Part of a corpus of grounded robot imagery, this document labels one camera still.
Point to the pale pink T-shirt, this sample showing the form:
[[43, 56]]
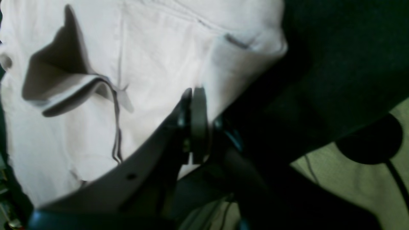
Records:
[[88, 81]]

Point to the black chair base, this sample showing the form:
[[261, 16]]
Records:
[[377, 144]]

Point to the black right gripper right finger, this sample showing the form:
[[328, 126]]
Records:
[[270, 194]]

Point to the black table cloth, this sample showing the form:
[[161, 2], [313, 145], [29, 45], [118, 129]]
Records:
[[346, 66]]

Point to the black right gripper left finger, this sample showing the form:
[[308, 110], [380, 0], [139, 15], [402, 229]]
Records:
[[136, 195]]

